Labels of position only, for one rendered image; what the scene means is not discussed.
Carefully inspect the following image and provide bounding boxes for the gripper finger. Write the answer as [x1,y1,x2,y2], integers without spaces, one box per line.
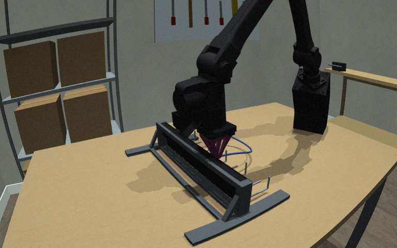
[200,134,222,154]
[206,135,231,159]

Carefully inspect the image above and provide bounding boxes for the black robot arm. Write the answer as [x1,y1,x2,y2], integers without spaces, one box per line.
[172,0,326,138]

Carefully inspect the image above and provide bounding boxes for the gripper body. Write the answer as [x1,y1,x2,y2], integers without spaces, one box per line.
[197,104,237,140]

